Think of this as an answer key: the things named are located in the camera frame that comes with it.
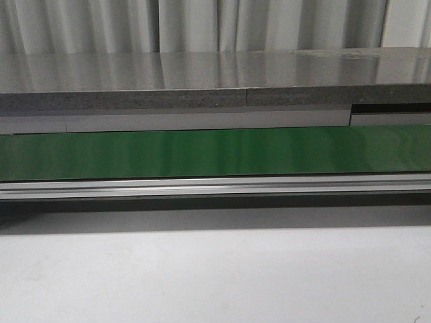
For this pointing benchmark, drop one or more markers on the green conveyor belt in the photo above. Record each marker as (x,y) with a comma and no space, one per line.
(146,164)

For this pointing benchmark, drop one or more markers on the grey stone counter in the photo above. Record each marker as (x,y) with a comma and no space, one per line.
(76,93)

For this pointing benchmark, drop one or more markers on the white curtain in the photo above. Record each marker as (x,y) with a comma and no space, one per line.
(36,27)

